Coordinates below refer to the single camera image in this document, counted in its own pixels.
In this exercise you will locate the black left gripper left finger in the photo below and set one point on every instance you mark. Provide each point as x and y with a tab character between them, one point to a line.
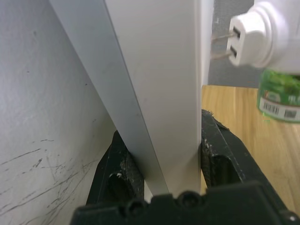
118	168

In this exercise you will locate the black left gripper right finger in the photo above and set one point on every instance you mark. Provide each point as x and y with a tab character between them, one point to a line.
225	154

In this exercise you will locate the green repellent liquid bottle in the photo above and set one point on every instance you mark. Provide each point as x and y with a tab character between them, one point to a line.
280	96

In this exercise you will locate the white power strip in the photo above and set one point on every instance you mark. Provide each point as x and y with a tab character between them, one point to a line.
150	93

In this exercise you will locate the white mosquito repellent heater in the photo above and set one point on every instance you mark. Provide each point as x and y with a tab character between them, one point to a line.
262	32

